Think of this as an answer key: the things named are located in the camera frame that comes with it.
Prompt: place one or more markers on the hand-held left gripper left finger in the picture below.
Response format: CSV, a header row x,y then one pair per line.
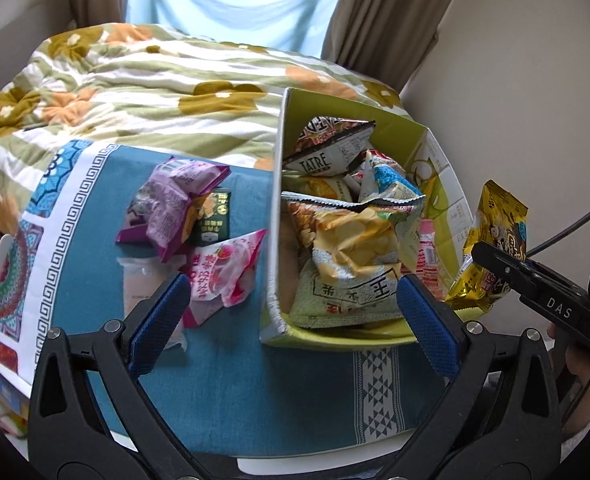
x,y
160,322

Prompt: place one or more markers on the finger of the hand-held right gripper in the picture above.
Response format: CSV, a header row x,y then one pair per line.
x,y
502,267

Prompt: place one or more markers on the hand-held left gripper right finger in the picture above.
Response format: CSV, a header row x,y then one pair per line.
x,y
427,327

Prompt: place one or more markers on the gold black snack packet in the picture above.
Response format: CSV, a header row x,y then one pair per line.
x,y
497,225

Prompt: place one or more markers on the pink striped snack packet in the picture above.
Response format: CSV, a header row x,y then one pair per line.
x,y
431,260

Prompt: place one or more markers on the yellow chips bag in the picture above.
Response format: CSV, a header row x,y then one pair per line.
x,y
355,230

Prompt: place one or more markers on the blue white snack packet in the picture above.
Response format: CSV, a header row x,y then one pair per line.
x,y
392,180

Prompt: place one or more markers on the green cardboard box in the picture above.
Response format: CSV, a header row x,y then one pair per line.
x,y
410,130

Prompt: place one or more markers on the dark red white snack packet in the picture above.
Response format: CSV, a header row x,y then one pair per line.
x,y
330,145

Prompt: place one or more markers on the person's right hand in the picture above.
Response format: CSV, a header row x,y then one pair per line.
x,y
582,385

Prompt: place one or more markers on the clear white snack packet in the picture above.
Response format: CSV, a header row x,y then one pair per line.
x,y
142,280

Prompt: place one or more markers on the pink strawberry snack packet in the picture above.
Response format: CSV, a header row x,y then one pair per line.
x,y
225,270

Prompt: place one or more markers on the purple snack packet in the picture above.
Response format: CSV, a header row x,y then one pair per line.
x,y
167,205

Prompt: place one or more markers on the blue patterned tablecloth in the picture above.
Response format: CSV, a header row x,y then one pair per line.
x,y
255,395

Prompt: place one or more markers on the small dark green packet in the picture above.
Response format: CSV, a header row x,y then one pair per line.
x,y
215,215

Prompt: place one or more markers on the white folding table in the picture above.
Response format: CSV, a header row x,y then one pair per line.
x,y
5,260

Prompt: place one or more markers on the floral striped blanket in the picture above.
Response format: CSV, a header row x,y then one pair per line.
x,y
125,90

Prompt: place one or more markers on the light blue cloth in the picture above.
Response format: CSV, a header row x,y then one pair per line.
x,y
235,0

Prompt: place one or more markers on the grey bed headboard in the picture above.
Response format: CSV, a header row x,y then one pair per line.
x,y
20,20

